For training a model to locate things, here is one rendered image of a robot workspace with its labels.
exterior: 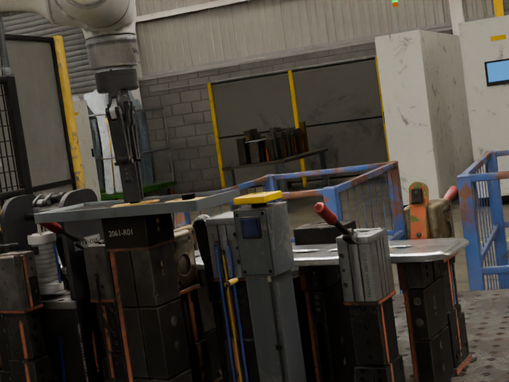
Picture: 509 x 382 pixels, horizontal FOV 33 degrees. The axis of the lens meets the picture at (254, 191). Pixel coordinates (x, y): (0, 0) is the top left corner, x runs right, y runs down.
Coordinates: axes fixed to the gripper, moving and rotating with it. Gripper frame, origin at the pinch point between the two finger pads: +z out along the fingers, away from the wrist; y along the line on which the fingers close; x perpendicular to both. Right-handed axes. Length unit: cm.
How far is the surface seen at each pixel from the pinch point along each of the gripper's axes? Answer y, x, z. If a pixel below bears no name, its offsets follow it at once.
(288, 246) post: -11.5, -27.6, 13.3
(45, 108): 379, 143, -32
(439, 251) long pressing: 5, -54, 20
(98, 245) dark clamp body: 15.8, 12.7, 12.8
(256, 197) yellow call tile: -14.8, -23.7, 4.2
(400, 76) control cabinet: 820, -111, -34
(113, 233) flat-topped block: -3.1, 3.8, 8.6
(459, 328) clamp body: 30, -58, 41
